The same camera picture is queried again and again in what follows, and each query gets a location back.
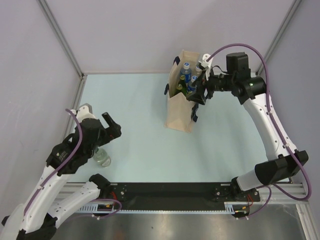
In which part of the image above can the clear short glass bottle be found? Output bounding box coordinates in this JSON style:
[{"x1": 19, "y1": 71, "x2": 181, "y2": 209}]
[{"x1": 92, "y1": 148, "x2": 111, "y2": 168}]

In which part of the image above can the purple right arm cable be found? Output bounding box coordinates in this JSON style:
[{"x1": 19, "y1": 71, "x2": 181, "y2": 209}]
[{"x1": 206, "y1": 43, "x2": 313, "y2": 220}]

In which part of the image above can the beige canvas tote bag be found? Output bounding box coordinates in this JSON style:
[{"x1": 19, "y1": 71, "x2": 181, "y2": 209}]
[{"x1": 164, "y1": 50, "x2": 210, "y2": 133}]

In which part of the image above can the left aluminium frame post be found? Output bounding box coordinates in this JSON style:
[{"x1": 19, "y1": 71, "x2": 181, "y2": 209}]
[{"x1": 37, "y1": 0, "x2": 86, "y2": 78}]

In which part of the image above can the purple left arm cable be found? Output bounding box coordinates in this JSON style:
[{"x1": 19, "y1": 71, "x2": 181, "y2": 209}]
[{"x1": 23, "y1": 108, "x2": 123, "y2": 222}]

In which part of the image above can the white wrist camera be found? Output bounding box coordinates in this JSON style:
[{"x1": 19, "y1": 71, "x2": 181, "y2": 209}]
[
  {"x1": 70, "y1": 103, "x2": 97, "y2": 123},
  {"x1": 197, "y1": 53, "x2": 213, "y2": 81}
]

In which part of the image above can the aluminium frame post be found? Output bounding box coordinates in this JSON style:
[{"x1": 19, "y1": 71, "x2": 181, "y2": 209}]
[
  {"x1": 254, "y1": 0, "x2": 303, "y2": 63},
  {"x1": 37, "y1": 0, "x2": 86, "y2": 78}
]

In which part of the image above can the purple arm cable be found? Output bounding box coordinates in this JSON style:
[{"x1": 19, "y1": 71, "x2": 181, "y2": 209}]
[
  {"x1": 23, "y1": 108, "x2": 123, "y2": 222},
  {"x1": 206, "y1": 43, "x2": 313, "y2": 220}
]

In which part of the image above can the blue label water bottle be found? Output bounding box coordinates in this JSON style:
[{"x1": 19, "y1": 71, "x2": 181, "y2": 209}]
[
  {"x1": 179, "y1": 62, "x2": 192, "y2": 84},
  {"x1": 187, "y1": 75, "x2": 198, "y2": 94}
]

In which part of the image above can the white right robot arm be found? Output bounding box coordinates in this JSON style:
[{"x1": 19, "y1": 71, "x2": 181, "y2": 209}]
[{"x1": 186, "y1": 52, "x2": 309, "y2": 201}]

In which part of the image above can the blue slotted cable duct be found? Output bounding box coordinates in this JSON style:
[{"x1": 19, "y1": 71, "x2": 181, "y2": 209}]
[{"x1": 76, "y1": 200, "x2": 250, "y2": 216}]

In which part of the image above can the clear unlabelled water bottle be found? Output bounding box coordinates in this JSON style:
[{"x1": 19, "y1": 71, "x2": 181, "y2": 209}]
[{"x1": 195, "y1": 66, "x2": 202, "y2": 77}]

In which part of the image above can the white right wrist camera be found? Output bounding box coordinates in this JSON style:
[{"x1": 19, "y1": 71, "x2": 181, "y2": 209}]
[{"x1": 197, "y1": 53, "x2": 213, "y2": 81}]

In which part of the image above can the green bottle yellow label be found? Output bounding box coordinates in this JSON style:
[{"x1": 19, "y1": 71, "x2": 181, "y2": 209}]
[{"x1": 175, "y1": 83, "x2": 187, "y2": 96}]

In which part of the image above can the green bottle orange label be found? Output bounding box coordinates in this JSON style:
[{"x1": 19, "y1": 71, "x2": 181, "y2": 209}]
[{"x1": 178, "y1": 75, "x2": 187, "y2": 88}]

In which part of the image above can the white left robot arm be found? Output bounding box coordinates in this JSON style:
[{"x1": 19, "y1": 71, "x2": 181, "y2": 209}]
[{"x1": 0, "y1": 110, "x2": 122, "y2": 240}]

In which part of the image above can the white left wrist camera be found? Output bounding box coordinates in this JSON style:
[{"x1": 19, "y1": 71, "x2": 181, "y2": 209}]
[{"x1": 70, "y1": 103, "x2": 97, "y2": 123}]

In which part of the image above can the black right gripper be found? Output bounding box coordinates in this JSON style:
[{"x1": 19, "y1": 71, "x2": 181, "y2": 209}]
[{"x1": 186, "y1": 66, "x2": 235, "y2": 105}]

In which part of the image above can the right aluminium frame post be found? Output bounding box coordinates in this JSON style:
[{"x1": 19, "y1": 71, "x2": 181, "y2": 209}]
[{"x1": 254, "y1": 0, "x2": 303, "y2": 63}]

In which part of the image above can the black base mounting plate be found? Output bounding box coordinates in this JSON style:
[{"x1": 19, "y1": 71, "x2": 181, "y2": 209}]
[{"x1": 98, "y1": 182, "x2": 261, "y2": 205}]

